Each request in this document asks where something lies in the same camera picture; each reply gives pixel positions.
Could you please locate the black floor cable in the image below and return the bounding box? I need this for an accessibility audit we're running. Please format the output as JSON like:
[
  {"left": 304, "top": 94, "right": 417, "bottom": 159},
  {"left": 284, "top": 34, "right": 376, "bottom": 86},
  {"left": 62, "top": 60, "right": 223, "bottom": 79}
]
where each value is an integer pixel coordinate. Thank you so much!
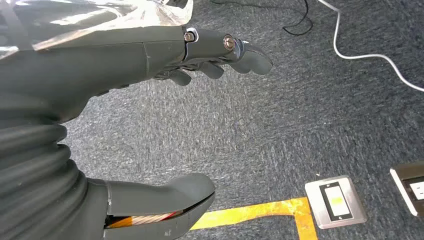
[{"left": 210, "top": 0, "right": 314, "bottom": 37}]

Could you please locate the silver floor socket plate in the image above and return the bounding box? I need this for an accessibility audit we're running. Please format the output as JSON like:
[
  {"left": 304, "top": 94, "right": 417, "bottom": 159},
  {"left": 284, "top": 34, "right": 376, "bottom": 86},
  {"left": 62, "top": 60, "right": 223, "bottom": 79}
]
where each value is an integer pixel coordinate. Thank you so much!
[{"left": 304, "top": 175, "right": 368, "bottom": 230}]

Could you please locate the open floor socket with plug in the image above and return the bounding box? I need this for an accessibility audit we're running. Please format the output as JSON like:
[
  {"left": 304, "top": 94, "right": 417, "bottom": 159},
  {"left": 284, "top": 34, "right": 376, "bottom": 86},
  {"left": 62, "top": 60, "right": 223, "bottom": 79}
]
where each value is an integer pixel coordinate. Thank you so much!
[{"left": 389, "top": 161, "right": 424, "bottom": 218}]

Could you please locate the white floor cable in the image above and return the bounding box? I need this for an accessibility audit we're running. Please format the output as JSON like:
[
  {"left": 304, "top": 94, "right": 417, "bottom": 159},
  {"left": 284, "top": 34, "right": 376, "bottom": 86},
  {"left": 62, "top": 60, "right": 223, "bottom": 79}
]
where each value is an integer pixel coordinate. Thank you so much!
[{"left": 317, "top": 0, "right": 424, "bottom": 93}]

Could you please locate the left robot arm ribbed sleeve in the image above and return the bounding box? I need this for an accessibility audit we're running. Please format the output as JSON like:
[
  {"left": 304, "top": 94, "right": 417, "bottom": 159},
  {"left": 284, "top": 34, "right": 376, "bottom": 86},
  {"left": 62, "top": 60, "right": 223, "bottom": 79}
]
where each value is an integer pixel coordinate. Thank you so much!
[{"left": 0, "top": 114, "right": 90, "bottom": 240}]

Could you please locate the yellow floor tape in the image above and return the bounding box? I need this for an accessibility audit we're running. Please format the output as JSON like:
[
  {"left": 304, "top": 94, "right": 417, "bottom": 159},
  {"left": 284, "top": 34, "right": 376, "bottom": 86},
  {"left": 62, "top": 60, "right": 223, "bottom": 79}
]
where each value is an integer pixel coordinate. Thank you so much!
[{"left": 190, "top": 197, "right": 319, "bottom": 240}]

